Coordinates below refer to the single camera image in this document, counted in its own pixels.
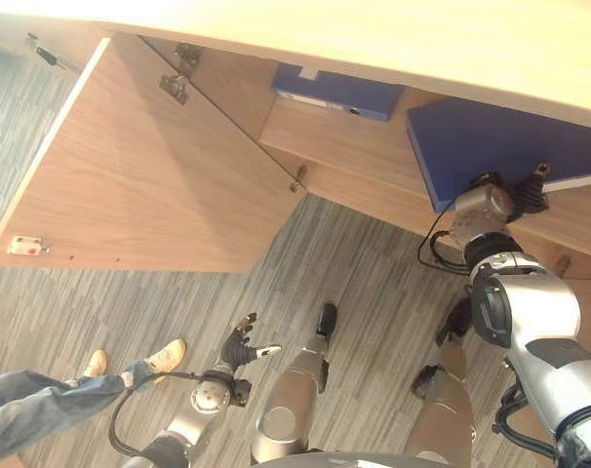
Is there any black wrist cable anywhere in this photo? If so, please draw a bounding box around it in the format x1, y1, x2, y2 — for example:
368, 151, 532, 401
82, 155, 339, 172
417, 208, 473, 272
107, 370, 205, 455

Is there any black right upper arm cable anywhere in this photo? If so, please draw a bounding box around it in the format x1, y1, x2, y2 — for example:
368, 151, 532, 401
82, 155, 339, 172
490, 356, 556, 460

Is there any blue folder with finger hole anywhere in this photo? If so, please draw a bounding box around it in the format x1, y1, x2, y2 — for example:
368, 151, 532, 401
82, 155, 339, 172
269, 64, 407, 123

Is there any white door latch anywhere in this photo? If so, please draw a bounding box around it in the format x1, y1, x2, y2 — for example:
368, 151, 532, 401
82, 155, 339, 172
6, 234, 51, 257

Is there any wooden office cabinet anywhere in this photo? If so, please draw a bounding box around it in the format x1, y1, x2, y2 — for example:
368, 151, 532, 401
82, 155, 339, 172
96, 0, 591, 345

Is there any robot right leg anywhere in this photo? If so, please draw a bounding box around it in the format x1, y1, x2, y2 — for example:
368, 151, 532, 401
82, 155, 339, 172
401, 296, 477, 468

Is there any robot left leg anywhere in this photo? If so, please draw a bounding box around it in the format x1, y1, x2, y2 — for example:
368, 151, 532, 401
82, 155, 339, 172
249, 301, 340, 468

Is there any grey robot torso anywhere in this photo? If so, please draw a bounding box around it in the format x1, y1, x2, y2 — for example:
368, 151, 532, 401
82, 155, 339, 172
269, 449, 453, 468

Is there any key in door lock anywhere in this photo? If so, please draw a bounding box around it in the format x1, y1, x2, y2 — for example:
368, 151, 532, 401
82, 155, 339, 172
23, 32, 82, 74

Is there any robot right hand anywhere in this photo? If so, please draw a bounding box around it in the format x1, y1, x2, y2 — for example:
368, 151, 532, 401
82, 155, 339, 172
512, 163, 552, 216

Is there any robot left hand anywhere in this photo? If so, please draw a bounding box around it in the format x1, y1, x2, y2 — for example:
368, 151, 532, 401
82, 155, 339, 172
219, 313, 283, 374

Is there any wooden cabinet door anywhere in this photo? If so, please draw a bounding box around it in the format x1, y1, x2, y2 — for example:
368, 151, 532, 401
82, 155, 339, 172
0, 36, 310, 274

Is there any person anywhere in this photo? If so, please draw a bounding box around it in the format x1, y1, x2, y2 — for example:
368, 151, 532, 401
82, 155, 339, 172
0, 338, 187, 455

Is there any wooden cabinet shelf board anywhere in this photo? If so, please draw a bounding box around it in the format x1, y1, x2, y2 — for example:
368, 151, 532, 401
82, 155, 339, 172
257, 94, 591, 283

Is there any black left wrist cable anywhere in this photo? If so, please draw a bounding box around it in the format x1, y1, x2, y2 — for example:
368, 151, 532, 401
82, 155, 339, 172
107, 370, 205, 455

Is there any robot leg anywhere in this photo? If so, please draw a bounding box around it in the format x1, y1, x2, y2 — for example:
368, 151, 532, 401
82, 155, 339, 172
249, 301, 340, 468
401, 296, 477, 468

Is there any metal door hinge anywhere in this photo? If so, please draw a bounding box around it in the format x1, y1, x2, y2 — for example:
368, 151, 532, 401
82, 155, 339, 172
158, 72, 191, 106
173, 42, 202, 75

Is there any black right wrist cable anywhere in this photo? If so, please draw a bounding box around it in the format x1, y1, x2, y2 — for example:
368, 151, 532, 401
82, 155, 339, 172
417, 208, 473, 272

